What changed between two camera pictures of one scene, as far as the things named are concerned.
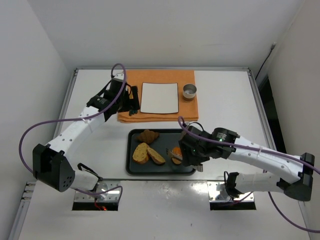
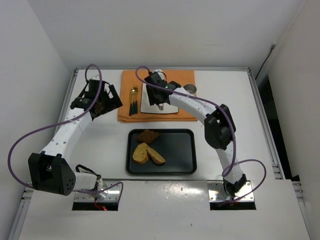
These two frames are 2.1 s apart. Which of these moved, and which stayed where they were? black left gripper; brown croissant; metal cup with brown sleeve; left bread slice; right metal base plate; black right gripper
Moved: black right gripper; black left gripper
Stayed: metal cup with brown sleeve; right metal base plate; brown croissant; left bread slice
